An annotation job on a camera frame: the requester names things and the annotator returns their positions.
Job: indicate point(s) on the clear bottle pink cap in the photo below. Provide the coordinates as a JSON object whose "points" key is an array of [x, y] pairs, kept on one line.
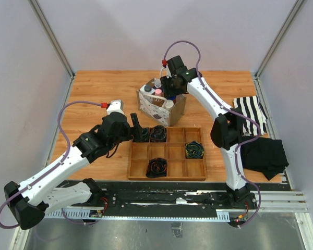
{"points": [[158, 101]]}

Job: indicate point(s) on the black white striped cloth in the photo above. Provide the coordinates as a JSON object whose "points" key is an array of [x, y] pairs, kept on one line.
{"points": [[251, 108]]}

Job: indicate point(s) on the white bottle black cap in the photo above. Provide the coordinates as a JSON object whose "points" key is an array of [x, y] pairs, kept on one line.
{"points": [[147, 89]]}

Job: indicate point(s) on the rolled dark belt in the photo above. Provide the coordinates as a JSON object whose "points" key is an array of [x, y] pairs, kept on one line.
{"points": [[158, 134], [145, 135]]}

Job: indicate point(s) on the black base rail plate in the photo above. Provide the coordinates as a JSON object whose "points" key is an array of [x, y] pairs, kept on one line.
{"points": [[169, 199]]}

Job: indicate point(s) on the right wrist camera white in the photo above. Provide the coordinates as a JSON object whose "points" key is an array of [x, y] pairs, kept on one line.
{"points": [[168, 73]]}

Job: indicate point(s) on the wooden compartment tray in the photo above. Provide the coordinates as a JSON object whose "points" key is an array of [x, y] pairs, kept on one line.
{"points": [[179, 167]]}

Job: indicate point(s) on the white round cap bottle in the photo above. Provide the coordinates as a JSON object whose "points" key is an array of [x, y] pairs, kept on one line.
{"points": [[168, 105]]}

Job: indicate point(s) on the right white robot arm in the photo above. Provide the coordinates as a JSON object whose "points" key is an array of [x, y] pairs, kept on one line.
{"points": [[226, 132]]}

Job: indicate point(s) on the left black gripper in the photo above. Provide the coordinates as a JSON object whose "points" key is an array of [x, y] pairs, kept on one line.
{"points": [[136, 132]]}

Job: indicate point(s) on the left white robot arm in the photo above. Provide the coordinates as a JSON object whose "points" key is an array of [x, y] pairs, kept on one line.
{"points": [[31, 200]]}

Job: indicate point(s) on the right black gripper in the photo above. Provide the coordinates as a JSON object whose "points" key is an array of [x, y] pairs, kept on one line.
{"points": [[169, 91]]}

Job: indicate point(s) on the rolled blue yellow belt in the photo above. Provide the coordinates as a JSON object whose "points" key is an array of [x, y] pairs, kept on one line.
{"points": [[194, 150]]}

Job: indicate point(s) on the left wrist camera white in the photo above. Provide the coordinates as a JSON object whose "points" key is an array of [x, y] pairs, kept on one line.
{"points": [[115, 106]]}

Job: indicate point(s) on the rolled black orange belt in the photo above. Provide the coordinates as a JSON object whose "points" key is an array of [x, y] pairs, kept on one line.
{"points": [[156, 168]]}

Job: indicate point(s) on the blue pump bottle orange base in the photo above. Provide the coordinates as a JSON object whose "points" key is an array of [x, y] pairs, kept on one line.
{"points": [[173, 99]]}

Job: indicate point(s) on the rolled dark belt top left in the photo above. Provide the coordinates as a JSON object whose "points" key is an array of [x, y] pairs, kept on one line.
{"points": [[145, 135]]}

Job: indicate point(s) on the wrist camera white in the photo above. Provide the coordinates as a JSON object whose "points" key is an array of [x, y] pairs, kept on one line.
{"points": [[115, 106], [168, 73]]}

